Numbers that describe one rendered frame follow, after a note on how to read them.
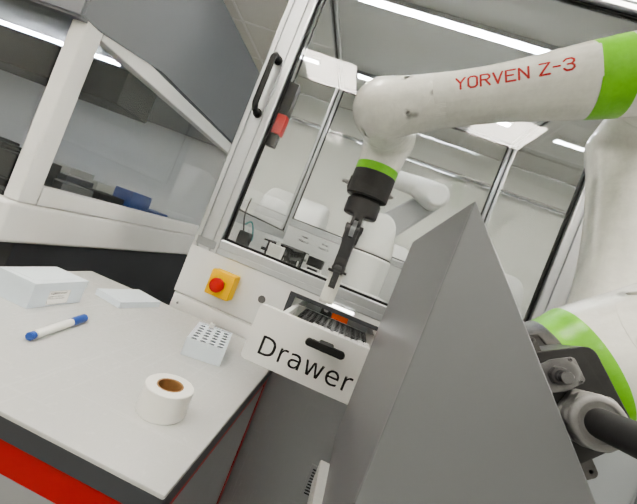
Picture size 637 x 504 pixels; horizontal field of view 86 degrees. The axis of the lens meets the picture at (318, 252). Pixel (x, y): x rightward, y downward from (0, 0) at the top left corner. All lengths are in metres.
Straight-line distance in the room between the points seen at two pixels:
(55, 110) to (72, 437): 0.78
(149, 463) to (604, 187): 0.79
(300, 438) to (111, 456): 0.65
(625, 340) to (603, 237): 0.30
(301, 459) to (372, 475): 0.80
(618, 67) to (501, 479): 0.55
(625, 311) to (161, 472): 0.52
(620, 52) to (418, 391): 0.55
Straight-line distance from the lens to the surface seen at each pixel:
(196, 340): 0.77
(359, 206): 0.72
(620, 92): 0.68
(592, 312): 0.45
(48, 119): 1.08
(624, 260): 0.68
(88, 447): 0.51
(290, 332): 0.67
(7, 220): 1.09
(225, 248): 1.03
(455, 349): 0.28
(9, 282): 0.87
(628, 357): 0.43
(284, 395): 1.04
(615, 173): 0.77
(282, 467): 1.12
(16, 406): 0.57
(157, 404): 0.55
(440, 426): 0.30
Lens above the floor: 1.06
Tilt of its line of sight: level
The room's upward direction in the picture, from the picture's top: 22 degrees clockwise
